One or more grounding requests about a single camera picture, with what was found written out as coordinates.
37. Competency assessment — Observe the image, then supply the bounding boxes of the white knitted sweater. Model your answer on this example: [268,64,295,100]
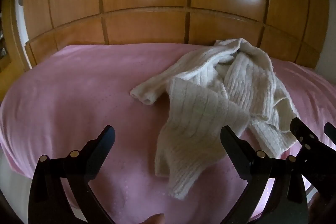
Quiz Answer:
[131,38,298,200]

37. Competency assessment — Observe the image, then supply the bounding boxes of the wooden wardrobe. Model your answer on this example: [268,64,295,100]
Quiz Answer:
[11,0,329,69]

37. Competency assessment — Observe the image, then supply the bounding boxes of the wooden shelf unit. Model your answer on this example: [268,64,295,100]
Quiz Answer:
[0,0,30,99]

